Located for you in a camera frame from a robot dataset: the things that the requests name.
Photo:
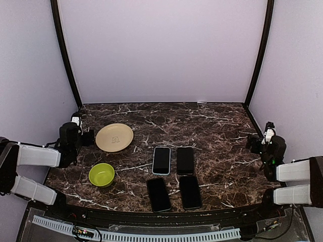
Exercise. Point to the beige round plate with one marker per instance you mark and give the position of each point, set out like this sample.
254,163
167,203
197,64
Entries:
114,137

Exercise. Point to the black frame post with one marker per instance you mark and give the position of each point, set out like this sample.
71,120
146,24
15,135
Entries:
261,52
64,52

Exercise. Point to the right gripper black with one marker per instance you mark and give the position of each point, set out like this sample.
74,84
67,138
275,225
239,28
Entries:
251,140

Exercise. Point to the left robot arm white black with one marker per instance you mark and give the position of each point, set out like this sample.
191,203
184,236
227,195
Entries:
61,153

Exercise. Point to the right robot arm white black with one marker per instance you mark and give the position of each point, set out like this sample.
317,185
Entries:
308,170

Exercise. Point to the black front rail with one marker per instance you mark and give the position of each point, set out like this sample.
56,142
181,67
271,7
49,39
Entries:
236,217

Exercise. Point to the light blue phone case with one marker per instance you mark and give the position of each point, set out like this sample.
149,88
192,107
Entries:
161,161

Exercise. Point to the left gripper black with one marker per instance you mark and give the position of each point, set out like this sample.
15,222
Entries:
87,141

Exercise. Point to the left black frame post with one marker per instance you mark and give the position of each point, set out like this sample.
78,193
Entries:
64,52

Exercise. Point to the right black frame post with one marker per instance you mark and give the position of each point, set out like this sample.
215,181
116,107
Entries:
261,52

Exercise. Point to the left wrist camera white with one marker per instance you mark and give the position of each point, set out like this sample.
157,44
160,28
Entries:
76,118

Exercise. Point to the green bowl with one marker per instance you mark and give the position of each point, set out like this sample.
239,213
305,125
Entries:
102,175

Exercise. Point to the black phone case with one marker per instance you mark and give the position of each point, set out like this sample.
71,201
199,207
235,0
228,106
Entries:
159,195
185,161

